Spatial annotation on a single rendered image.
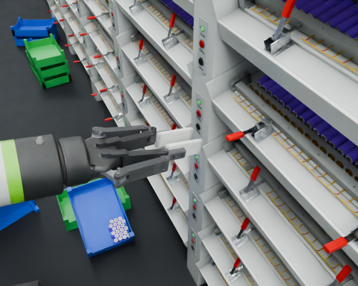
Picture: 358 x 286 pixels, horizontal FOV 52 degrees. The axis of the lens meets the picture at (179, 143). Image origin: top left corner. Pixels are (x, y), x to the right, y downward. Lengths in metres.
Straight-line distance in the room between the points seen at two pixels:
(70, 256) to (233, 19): 1.23
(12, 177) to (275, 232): 0.54
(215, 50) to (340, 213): 0.40
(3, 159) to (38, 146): 0.05
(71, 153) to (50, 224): 1.24
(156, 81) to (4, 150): 0.79
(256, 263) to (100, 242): 0.83
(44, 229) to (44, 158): 1.25
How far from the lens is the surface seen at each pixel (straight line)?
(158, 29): 1.15
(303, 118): 0.74
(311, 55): 0.62
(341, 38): 0.61
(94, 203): 1.69
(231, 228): 1.04
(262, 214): 0.85
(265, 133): 0.74
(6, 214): 1.87
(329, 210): 0.65
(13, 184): 0.53
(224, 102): 0.83
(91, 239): 1.65
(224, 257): 1.21
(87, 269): 1.61
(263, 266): 0.99
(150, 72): 1.30
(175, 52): 1.02
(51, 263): 1.66
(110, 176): 0.55
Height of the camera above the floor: 1.36
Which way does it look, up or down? 41 degrees down
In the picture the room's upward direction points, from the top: straight up
